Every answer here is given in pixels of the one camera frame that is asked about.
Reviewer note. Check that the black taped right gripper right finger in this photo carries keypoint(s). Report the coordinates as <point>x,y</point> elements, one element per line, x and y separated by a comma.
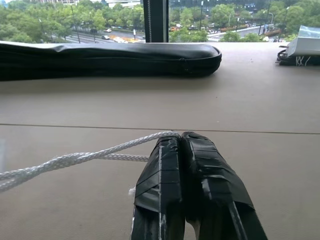
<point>212,180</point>

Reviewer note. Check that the white and silver box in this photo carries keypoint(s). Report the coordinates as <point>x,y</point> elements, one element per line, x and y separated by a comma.
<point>303,45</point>

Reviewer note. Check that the black window frame post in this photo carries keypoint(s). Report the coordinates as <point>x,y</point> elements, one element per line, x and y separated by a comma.
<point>156,21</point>

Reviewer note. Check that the long black zippered case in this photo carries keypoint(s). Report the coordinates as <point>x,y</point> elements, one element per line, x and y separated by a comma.
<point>100,61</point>

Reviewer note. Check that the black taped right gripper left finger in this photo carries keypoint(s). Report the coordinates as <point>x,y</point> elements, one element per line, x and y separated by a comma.
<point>160,185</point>

